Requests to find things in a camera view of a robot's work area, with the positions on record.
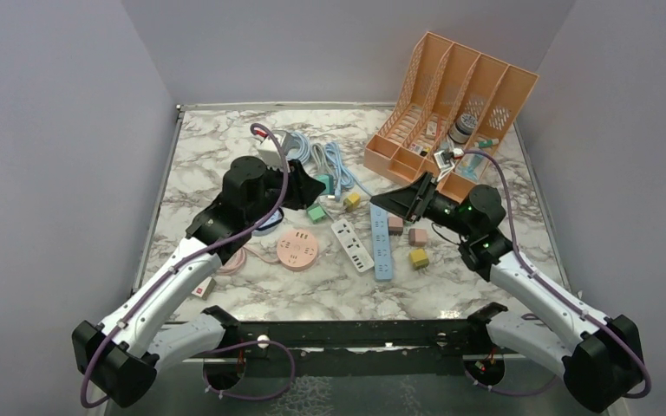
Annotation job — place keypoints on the yellow charger plug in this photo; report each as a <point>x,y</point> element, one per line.
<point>418,259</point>
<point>351,201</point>

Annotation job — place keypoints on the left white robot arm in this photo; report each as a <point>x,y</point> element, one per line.
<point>123,353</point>

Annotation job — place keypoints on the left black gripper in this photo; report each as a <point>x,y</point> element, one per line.
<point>304,189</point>

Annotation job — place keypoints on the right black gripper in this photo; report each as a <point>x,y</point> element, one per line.
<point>404,201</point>

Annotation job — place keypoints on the yellow charger plug back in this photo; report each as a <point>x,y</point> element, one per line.
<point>351,201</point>

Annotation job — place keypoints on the orange file organizer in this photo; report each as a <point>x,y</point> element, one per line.
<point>445,79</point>

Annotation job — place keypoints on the pink charger plug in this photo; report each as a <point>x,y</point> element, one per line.
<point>395,225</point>
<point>417,237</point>

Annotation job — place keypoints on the teal charger plug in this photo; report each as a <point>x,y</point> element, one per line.
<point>328,185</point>

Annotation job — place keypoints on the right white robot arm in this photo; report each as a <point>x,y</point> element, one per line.
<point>598,358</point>

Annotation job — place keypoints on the blue round power strip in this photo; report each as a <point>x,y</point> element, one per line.
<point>270,225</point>

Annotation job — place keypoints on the blue long power strip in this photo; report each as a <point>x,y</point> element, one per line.
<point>381,249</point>

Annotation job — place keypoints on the green charger plug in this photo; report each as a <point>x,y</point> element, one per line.
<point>316,213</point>

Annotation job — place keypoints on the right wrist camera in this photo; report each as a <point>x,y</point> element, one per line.
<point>446,161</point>

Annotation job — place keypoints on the black mounting rail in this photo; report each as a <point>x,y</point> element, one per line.
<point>268,349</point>

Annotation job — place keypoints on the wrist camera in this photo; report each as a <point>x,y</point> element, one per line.
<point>446,161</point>
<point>269,152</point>

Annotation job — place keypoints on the pink round power strip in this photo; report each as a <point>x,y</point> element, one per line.
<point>297,250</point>

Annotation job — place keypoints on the small card on table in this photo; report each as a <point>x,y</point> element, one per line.
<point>205,288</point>

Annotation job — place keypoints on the white power strip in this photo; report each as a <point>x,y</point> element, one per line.
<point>345,233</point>

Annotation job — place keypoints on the yellow charger plug front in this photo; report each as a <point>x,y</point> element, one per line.
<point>418,259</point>

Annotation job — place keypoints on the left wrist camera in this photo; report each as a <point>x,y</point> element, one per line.
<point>269,152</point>

